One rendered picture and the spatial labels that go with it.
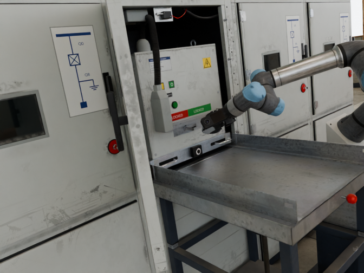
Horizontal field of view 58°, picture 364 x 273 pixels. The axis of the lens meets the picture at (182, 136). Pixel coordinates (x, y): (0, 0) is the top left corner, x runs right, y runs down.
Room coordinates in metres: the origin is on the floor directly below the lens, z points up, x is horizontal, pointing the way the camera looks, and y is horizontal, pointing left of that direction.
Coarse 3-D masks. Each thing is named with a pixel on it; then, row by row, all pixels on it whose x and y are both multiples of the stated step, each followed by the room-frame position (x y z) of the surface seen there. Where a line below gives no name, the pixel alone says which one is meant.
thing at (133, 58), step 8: (176, 48) 1.57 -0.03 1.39; (184, 48) 1.60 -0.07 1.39; (216, 56) 1.73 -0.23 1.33; (136, 64) 1.42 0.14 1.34; (136, 72) 1.43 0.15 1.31; (136, 80) 1.44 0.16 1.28; (136, 88) 1.44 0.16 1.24; (144, 112) 1.42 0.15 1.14; (144, 120) 1.43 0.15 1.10; (144, 128) 1.44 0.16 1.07
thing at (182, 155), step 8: (216, 136) 1.67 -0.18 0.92; (224, 136) 1.71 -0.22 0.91; (200, 144) 1.59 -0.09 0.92; (208, 144) 1.63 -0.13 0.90; (216, 144) 1.66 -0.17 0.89; (224, 144) 1.70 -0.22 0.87; (176, 152) 1.49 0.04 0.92; (184, 152) 1.52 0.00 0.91; (152, 160) 1.41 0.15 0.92; (160, 160) 1.43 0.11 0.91; (168, 160) 1.46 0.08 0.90; (184, 160) 1.52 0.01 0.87
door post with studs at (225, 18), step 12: (228, 0) 1.75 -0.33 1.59; (228, 12) 1.74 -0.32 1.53; (228, 24) 1.74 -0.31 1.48; (228, 36) 1.73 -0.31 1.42; (228, 48) 1.73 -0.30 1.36; (228, 60) 1.72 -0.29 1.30; (228, 72) 1.72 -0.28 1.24; (228, 84) 1.76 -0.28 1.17; (228, 96) 1.77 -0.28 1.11; (240, 120) 1.75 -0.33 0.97; (240, 132) 1.74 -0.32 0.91
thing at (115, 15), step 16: (112, 0) 0.72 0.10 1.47; (112, 16) 0.72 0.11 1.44; (112, 32) 0.72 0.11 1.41; (128, 48) 0.72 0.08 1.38; (128, 64) 0.72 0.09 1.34; (128, 80) 0.72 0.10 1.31; (112, 96) 0.75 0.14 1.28; (128, 96) 0.72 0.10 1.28; (112, 112) 0.75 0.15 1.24; (128, 112) 0.72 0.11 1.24; (128, 128) 1.04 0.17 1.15; (144, 144) 0.72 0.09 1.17; (144, 160) 0.72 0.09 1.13; (144, 176) 0.72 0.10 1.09; (144, 192) 0.72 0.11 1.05; (144, 208) 0.72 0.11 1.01; (160, 240) 0.72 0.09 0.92; (160, 256) 0.72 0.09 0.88
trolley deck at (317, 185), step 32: (224, 160) 1.50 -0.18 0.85; (256, 160) 1.43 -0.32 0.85; (288, 160) 1.37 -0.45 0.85; (320, 160) 1.31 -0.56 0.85; (160, 192) 1.29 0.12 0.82; (192, 192) 1.17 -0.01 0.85; (288, 192) 1.05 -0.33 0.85; (320, 192) 1.01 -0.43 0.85; (352, 192) 1.07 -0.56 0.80; (256, 224) 0.91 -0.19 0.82; (288, 224) 0.84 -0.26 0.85
